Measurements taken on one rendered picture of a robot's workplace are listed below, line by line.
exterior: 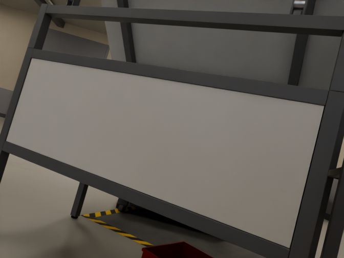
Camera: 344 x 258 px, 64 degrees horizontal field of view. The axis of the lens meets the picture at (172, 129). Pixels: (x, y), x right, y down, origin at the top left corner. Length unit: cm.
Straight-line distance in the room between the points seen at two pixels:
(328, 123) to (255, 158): 19
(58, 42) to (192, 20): 922
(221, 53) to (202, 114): 60
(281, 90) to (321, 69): 54
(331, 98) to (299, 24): 22
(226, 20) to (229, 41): 45
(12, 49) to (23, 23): 91
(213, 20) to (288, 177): 51
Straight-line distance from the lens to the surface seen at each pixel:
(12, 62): 1049
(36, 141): 118
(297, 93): 79
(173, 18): 97
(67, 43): 995
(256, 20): 88
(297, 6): 90
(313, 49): 128
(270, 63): 132
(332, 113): 78
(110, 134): 95
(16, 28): 1078
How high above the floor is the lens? 56
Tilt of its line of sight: 3 degrees up
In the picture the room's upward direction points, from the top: 16 degrees clockwise
